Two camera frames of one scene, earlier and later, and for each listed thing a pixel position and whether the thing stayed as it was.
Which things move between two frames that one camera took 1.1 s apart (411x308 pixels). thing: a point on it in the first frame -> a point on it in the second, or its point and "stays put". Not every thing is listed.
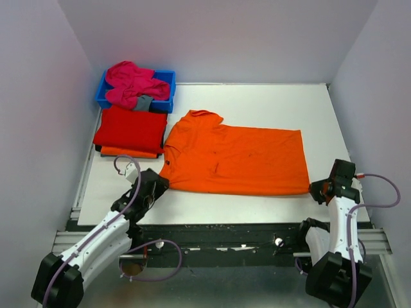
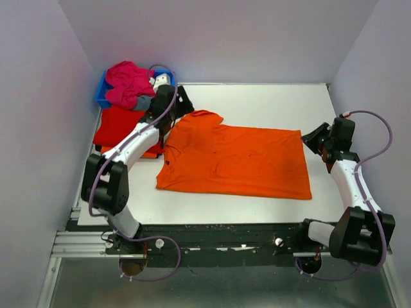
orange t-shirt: x=201 y=154 stays put
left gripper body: x=161 y=186 -> x=173 y=117
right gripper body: x=318 y=187 -> x=329 y=144
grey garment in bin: x=143 y=102 stays put
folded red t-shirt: x=142 y=131 stays put
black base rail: x=243 y=245 stays put
